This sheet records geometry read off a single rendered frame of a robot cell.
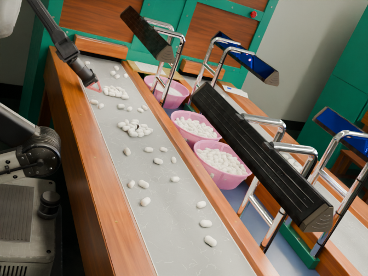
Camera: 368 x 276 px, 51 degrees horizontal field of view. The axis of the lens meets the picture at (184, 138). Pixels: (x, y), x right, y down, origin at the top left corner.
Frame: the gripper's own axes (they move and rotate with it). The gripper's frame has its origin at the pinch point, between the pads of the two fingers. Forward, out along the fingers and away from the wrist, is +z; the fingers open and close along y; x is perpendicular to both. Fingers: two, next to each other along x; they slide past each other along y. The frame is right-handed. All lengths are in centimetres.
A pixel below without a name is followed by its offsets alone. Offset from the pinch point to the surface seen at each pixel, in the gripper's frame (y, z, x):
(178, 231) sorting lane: -90, 6, -2
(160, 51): -24.1, -10.0, -31.6
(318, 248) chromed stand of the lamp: -101, 42, -33
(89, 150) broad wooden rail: -53, -11, 9
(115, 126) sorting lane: -28.7, 2.5, 1.3
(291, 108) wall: 156, 245, -132
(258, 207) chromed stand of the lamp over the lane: -91, 18, -25
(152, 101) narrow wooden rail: -1.8, 20.6, -16.3
